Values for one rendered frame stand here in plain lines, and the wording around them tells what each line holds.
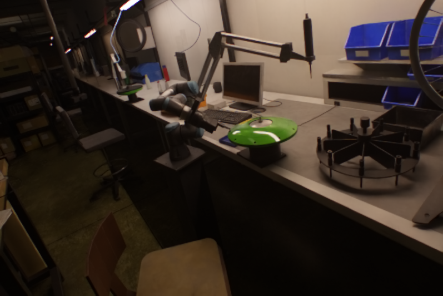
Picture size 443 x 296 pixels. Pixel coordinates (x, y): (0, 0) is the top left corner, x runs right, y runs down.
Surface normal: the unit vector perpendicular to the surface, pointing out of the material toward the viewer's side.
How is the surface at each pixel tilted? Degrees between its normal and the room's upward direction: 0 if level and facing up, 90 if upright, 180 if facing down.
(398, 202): 0
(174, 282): 0
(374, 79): 90
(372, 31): 90
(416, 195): 0
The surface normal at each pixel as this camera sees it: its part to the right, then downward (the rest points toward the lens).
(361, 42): 0.53, 0.17
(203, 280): -0.19, -0.92
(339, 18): -0.82, 0.34
